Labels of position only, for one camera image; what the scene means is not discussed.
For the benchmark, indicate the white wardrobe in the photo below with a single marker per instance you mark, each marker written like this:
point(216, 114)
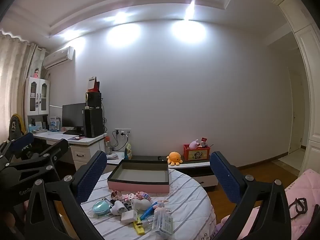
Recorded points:
point(310, 80)

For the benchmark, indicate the beige curtain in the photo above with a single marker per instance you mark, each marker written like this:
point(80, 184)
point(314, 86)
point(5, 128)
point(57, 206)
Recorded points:
point(12, 80)

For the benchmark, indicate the black glasses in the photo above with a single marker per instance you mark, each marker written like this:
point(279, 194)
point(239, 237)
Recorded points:
point(298, 206)

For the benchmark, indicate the white nightstand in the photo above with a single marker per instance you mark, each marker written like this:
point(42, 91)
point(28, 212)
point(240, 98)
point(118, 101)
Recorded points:
point(113, 161)

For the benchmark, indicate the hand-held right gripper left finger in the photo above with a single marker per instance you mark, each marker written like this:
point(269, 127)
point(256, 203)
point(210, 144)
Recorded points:
point(91, 177)

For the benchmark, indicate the black keyboard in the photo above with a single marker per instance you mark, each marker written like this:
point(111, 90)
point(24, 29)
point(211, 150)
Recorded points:
point(71, 132)

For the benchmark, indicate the blue desk box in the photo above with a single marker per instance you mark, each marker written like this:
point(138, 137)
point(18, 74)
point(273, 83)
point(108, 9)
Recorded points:
point(54, 124)

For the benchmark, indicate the snack bag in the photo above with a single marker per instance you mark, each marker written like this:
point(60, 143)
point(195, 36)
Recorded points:
point(128, 152)

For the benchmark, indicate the teal plastic case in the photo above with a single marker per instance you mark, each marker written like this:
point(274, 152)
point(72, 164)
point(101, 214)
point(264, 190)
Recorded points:
point(101, 208)

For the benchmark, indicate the red toy crate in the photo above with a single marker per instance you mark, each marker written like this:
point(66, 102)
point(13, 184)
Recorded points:
point(196, 153)

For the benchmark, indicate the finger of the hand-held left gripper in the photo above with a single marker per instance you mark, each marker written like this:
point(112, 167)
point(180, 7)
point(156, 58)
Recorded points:
point(56, 148)
point(22, 141)

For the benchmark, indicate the red cap bottle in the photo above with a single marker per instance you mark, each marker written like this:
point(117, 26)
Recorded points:
point(108, 146)

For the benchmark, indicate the black computer monitor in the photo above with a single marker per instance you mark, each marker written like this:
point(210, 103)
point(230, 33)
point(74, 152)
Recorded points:
point(73, 115)

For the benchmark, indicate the small pink doll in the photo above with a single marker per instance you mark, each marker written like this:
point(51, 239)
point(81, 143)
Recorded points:
point(36, 73)

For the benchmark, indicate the clear plastic box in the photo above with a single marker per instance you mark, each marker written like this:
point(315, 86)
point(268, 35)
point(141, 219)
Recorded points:
point(163, 223)

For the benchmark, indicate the white door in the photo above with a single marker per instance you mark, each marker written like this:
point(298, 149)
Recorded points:
point(295, 117)

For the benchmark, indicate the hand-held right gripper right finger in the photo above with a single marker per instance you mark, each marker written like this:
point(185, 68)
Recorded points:
point(225, 177)

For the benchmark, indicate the low white cabinet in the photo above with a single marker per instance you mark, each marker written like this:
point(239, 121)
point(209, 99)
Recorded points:
point(195, 171)

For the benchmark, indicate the pink storage box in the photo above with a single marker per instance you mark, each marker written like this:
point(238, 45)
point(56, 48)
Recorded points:
point(140, 177)

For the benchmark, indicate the black hair clip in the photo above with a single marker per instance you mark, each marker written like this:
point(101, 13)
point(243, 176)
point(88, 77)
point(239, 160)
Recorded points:
point(106, 201)

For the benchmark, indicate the blue tube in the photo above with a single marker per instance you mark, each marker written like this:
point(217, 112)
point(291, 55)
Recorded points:
point(147, 212)

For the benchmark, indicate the white hutch cabinet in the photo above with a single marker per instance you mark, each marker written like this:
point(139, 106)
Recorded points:
point(37, 100)

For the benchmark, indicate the white square adapter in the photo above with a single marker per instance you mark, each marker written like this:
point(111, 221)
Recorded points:
point(129, 217)

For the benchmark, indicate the pink blanket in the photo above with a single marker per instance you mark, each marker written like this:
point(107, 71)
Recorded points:
point(302, 185)

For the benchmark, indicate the rose gold metal jar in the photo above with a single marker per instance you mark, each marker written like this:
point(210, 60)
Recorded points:
point(116, 195)

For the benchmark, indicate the black office chair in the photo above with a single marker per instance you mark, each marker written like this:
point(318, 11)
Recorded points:
point(15, 132)

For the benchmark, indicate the red cardboard box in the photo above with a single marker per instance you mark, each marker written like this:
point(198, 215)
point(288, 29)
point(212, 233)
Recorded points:
point(93, 85)

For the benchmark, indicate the white round plug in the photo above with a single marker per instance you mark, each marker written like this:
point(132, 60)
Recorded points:
point(118, 208)

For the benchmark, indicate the yellow plastic item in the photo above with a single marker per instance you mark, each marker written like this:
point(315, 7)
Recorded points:
point(139, 228)

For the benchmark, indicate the pink block toy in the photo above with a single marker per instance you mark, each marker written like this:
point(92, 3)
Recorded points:
point(140, 196)

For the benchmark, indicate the yellow black jacket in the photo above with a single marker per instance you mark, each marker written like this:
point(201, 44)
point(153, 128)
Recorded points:
point(21, 122)

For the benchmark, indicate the white air conditioner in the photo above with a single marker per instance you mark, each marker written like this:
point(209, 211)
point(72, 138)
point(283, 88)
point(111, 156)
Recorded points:
point(58, 58)

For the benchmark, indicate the orange octopus plush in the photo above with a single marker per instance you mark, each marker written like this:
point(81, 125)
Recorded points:
point(174, 158)

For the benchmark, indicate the pink plush toy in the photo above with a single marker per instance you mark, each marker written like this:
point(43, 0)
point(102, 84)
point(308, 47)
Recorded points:
point(193, 144)

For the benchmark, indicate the white desk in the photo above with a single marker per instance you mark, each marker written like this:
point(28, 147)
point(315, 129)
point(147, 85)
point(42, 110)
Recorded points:
point(82, 150)

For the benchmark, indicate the white wall socket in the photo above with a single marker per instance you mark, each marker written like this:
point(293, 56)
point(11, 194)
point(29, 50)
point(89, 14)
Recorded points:
point(122, 132)

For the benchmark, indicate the white figurine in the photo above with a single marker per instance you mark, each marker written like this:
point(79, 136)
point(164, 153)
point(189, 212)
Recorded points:
point(140, 204)

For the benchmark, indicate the black computer tower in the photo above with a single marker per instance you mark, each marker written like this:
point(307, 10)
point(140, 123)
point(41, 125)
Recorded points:
point(93, 122)

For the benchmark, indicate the black speaker box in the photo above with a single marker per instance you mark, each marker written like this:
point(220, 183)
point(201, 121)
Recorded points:
point(94, 100)

